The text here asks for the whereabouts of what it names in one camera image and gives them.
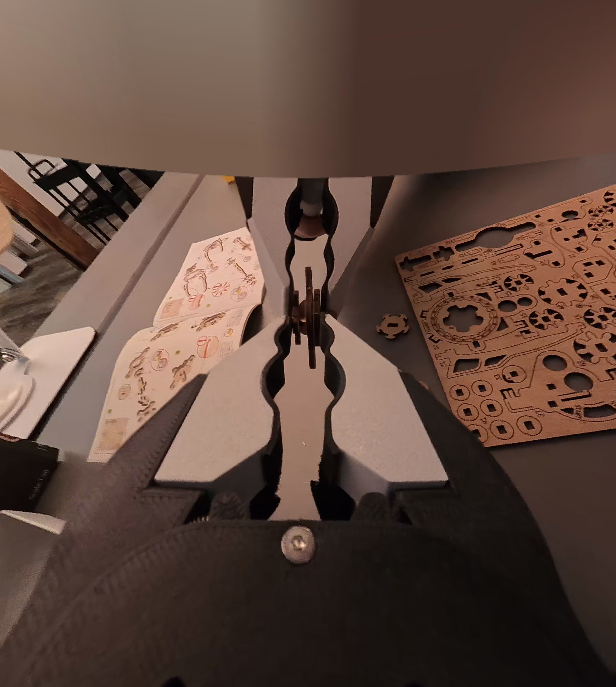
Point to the black box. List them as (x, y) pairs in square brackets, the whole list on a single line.
[(2, 472)]

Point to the illustrated instruction booklet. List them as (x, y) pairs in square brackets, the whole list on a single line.
[(179, 349)]

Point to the black metal rack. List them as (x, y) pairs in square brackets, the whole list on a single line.
[(93, 198)]

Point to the white flat stand base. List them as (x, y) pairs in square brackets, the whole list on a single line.
[(66, 354)]

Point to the wooden model assembly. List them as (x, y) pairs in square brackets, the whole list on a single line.
[(310, 322)]

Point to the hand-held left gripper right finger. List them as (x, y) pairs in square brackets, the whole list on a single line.
[(383, 429)]

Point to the brown wooden beam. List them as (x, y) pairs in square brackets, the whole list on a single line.
[(34, 206)]

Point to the laser-cut wooden parts sheet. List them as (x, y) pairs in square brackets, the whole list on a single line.
[(517, 349)]

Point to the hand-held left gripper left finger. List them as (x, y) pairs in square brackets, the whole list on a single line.
[(216, 424)]

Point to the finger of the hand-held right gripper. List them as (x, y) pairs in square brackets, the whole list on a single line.
[(267, 225), (353, 225)]

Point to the small notched wooden gear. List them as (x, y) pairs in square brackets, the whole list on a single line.
[(393, 333)]

